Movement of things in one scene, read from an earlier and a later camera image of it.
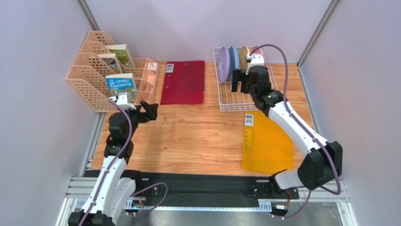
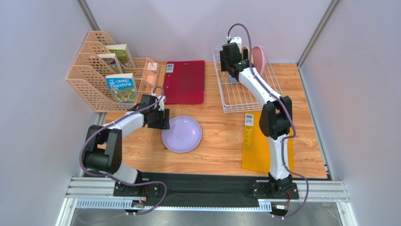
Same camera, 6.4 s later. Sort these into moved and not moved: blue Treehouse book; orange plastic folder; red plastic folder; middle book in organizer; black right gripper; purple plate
Moved: black right gripper; purple plate
Not moved: orange plastic folder; middle book in organizer; red plastic folder; blue Treehouse book
